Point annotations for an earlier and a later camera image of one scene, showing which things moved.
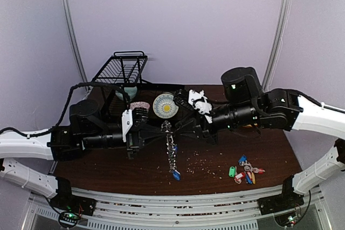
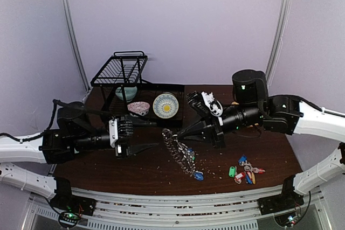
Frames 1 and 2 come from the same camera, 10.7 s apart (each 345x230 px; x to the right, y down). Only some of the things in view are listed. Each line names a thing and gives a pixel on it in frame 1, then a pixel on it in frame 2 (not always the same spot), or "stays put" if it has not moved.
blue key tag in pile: [242, 158] stays put
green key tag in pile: [232, 171] stays put
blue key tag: [177, 174] → [199, 175]
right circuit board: [285, 220] stays put
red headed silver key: [259, 171] stays put
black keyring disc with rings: [172, 147] → [185, 156]
